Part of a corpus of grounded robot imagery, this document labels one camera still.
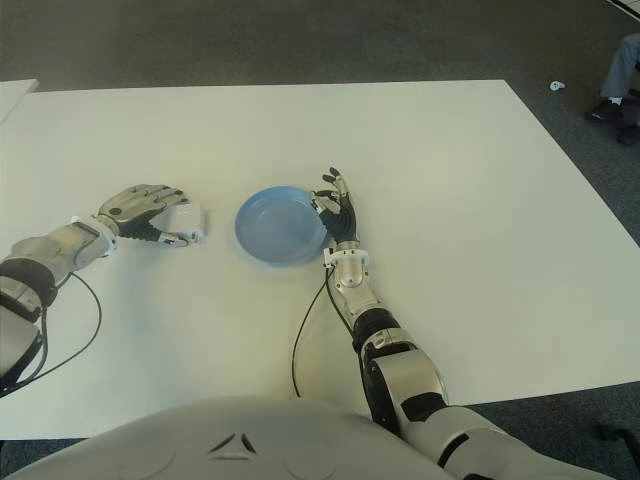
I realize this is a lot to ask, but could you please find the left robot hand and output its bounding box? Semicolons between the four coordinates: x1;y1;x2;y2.
96;183;191;250

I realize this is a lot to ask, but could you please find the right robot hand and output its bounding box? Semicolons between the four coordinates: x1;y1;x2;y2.
309;166;359;246

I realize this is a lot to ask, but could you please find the blue plate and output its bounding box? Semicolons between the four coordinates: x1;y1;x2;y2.
233;184;331;266

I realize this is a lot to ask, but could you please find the white side table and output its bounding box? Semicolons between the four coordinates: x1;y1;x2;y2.
0;78;40;124

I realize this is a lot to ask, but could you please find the grey robot torso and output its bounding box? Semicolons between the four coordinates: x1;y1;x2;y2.
14;394;446;480

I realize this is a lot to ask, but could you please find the black chair base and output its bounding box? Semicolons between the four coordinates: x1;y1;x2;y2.
597;423;640;447

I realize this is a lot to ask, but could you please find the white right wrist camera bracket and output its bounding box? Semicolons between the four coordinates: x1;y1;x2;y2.
322;245;372;269

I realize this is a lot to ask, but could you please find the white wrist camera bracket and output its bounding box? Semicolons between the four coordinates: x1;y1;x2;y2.
69;214;121;259
322;245;372;269

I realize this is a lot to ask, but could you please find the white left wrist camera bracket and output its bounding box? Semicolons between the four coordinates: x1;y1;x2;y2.
69;214;121;259

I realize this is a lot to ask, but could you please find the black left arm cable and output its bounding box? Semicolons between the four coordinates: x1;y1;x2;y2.
0;272;104;396

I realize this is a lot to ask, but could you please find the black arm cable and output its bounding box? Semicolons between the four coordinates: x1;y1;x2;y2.
291;264;359;399
0;272;104;396

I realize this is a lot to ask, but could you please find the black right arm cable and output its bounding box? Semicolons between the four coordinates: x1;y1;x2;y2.
291;264;359;399

